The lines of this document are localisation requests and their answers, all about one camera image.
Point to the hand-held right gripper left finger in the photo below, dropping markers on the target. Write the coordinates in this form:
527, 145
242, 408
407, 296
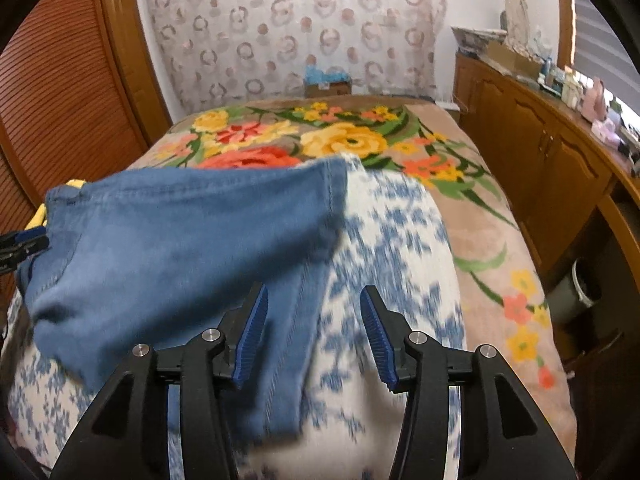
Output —
250, 340

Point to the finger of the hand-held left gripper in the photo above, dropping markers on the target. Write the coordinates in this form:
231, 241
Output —
25, 250
27, 234

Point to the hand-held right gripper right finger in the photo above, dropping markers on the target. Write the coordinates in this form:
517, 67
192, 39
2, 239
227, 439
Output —
377, 340

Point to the blue denim pants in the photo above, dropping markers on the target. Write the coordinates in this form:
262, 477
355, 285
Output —
190, 240

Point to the yellow cloth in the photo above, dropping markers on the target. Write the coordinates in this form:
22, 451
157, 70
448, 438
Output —
37, 217

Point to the white blue floral blanket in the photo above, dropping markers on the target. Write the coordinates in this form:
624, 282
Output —
400, 270

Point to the colourful flower print blanket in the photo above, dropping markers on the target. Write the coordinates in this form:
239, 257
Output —
480, 220

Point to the grey trash bin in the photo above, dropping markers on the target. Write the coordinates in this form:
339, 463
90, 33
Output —
572, 290

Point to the long wooden cabinet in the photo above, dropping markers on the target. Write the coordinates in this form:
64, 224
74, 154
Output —
545, 155

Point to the cardboard box with blue cloth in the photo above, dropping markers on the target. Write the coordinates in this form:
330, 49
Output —
327, 80

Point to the white bottles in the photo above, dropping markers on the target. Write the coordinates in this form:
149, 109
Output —
565, 87

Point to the patterned flat box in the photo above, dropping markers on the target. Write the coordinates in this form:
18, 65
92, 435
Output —
477, 37

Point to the pink toy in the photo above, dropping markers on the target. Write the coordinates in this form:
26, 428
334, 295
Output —
594, 100

